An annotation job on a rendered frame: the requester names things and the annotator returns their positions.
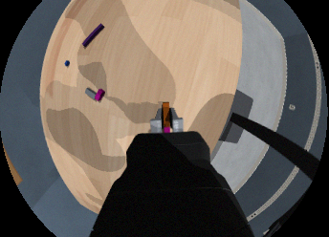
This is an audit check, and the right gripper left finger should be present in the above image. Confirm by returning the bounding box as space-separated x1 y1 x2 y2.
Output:
150 109 164 133

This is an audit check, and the orange rod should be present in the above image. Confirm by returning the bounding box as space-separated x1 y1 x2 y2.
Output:
164 102 169 128

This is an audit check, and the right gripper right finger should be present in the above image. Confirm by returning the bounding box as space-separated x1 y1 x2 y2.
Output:
169 107 184 133

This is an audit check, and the purple rod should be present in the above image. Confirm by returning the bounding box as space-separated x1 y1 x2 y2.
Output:
83 23 104 48

